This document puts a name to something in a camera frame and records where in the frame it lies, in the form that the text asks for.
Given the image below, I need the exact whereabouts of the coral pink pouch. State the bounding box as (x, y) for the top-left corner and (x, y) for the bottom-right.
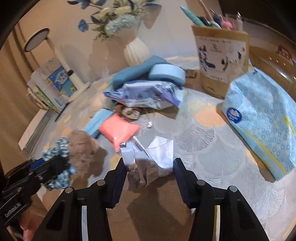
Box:
(98, 114), (140, 152)

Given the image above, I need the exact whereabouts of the glass lid wicker basket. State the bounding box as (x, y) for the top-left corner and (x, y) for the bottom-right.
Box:
(249, 45), (295, 100)

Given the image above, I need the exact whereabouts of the pink pen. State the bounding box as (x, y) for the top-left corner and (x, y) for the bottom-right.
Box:
(221, 21), (234, 30)

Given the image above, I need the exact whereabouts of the white desk lamp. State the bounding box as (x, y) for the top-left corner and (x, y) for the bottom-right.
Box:
(23, 28), (91, 103)

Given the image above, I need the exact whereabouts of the white paper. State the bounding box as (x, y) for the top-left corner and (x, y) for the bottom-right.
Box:
(120, 136), (174, 191)

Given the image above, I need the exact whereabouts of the light blue tissue pack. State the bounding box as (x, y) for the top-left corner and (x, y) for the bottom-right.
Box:
(221, 68), (295, 181)

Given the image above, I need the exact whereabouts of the blue white checkered scrunchie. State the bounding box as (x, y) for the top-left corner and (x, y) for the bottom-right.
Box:
(42, 137), (77, 191)

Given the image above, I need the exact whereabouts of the blue cloth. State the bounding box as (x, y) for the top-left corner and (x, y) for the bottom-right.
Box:
(112, 55), (170, 89)

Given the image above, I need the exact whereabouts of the purple patterned plastic bag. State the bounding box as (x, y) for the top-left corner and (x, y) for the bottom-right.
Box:
(103, 80), (184, 110)

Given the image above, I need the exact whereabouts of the brown fluffy plush toy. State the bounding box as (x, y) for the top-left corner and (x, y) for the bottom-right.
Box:
(68, 130), (99, 171)

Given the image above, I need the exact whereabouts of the wooden pencil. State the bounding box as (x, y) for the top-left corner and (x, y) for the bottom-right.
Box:
(198, 0), (214, 22)

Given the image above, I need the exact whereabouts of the person's left hand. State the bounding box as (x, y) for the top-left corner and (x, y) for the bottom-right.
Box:
(20, 209), (43, 241)

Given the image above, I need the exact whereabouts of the bamboo pen holder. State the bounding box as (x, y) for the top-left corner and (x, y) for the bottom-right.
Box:
(191, 25), (249, 99)

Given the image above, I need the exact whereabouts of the light blue face mask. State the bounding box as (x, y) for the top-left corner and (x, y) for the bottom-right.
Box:
(83, 108), (114, 138)

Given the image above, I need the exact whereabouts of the stack of books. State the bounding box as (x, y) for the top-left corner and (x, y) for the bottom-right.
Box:
(27, 58), (76, 112)

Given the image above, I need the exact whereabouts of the white ribbed vase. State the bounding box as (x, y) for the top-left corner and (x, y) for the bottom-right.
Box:
(123, 37), (151, 66)

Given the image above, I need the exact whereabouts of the cream fluffy plush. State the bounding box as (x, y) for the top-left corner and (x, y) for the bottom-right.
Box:
(87, 92), (107, 118)

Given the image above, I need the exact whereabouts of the blue white flower bouquet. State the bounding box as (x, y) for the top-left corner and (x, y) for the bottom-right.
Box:
(67, 0), (161, 40)

